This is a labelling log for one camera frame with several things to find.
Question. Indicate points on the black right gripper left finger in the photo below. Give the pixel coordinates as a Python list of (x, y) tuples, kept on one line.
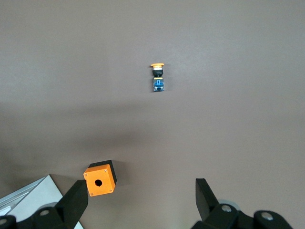
[(74, 202)]

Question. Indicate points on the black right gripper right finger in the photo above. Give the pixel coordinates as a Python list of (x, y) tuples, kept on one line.
[(209, 205)]

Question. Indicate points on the white drawer cabinet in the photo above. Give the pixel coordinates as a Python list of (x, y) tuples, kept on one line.
[(35, 190)]

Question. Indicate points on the orange mushroom push button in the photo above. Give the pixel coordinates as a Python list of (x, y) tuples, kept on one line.
[(158, 83)]

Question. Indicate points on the orange box with hole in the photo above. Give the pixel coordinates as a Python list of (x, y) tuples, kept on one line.
[(98, 182)]

